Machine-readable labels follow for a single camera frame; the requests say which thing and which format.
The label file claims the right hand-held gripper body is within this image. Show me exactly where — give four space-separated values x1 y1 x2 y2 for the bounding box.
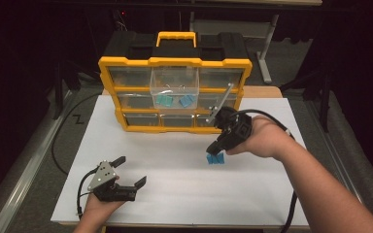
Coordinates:
208 83 253 151

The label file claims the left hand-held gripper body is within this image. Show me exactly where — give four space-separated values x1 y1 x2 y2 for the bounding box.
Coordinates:
86 160 139 202

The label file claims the clear plastic drawer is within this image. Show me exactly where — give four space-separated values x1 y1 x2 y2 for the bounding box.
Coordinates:
149 66 201 110

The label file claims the yellow drawer organizer box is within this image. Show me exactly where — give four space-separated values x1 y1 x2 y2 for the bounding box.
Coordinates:
97 30 254 135

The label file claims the person's left hand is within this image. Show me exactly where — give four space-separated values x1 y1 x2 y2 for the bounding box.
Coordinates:
83 193 126 218

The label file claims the person's right hand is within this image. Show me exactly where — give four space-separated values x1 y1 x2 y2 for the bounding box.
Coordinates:
226 115 294 159

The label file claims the grey metal stand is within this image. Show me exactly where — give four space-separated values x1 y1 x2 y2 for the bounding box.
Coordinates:
256 14 280 85

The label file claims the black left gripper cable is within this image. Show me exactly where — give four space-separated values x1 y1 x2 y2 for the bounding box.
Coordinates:
76 167 99 217

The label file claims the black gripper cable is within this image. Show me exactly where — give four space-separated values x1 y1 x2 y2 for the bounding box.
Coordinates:
76 167 99 217
236 109 299 233

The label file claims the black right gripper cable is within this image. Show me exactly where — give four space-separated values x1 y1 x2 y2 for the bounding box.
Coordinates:
236 109 299 233

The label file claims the black floor cable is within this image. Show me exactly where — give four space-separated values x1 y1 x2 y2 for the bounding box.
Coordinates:
51 92 102 177

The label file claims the aluminium rail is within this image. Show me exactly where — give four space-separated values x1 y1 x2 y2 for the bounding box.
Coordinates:
0 90 73 233
304 96 365 203

